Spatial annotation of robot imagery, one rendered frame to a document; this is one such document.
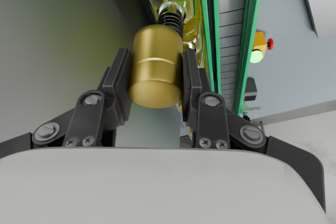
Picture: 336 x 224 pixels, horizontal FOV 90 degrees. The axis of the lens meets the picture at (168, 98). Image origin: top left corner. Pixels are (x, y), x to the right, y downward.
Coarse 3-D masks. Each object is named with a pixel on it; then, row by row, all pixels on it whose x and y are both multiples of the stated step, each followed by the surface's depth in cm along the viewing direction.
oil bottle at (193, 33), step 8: (200, 8) 30; (200, 16) 24; (184, 24) 23; (192, 24) 23; (200, 24) 23; (184, 32) 23; (192, 32) 23; (200, 32) 24; (184, 40) 23; (192, 40) 24; (200, 40) 24; (200, 48) 25
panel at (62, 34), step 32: (0, 0) 14; (32, 0) 16; (64, 0) 20; (96, 0) 26; (0, 32) 13; (32, 32) 16; (64, 32) 19; (96, 32) 25; (128, 32) 35; (0, 64) 13; (32, 64) 15; (64, 64) 19; (96, 64) 24; (0, 96) 13; (32, 96) 15; (64, 96) 18; (0, 128) 13; (32, 128) 15; (128, 128) 31
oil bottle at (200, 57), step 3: (201, 15) 40; (201, 51) 28; (198, 54) 28; (201, 54) 28; (204, 54) 33; (198, 57) 28; (201, 57) 28; (204, 57) 32; (198, 60) 28; (201, 60) 28; (204, 60) 30; (198, 63) 28; (201, 63) 28; (204, 63) 30; (198, 66) 28; (201, 66) 29; (204, 66) 30
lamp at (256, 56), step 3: (252, 51) 58; (255, 51) 57; (258, 51) 57; (252, 54) 57; (255, 54) 57; (258, 54) 56; (261, 54) 57; (252, 57) 57; (255, 57) 57; (258, 57) 57; (261, 57) 57; (252, 60) 58; (255, 60) 58; (258, 60) 58
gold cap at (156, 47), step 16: (144, 32) 11; (160, 32) 10; (176, 32) 11; (144, 48) 10; (160, 48) 10; (176, 48) 11; (144, 64) 9; (160, 64) 9; (176, 64) 10; (128, 80) 10; (144, 80) 9; (160, 80) 9; (176, 80) 9; (144, 96) 10; (160, 96) 10; (176, 96) 10
